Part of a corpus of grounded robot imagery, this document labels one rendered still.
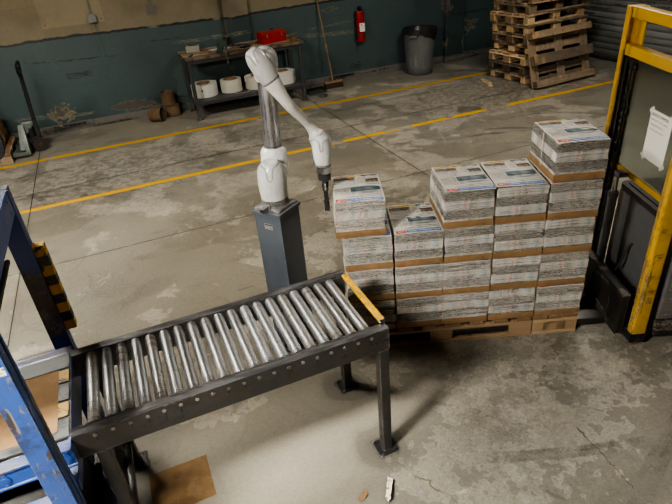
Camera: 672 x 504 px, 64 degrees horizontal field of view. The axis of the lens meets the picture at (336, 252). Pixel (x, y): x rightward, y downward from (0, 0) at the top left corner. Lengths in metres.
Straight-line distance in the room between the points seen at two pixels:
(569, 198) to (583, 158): 0.23
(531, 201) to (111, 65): 7.18
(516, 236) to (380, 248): 0.79
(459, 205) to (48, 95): 7.23
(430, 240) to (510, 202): 0.49
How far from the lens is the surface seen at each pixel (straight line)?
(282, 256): 3.20
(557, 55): 9.29
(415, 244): 3.16
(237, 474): 3.04
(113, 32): 9.11
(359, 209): 3.00
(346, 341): 2.40
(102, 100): 9.27
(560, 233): 3.39
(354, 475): 2.93
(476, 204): 3.12
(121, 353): 2.64
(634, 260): 3.95
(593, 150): 3.23
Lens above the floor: 2.36
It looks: 31 degrees down
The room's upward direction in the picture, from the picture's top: 5 degrees counter-clockwise
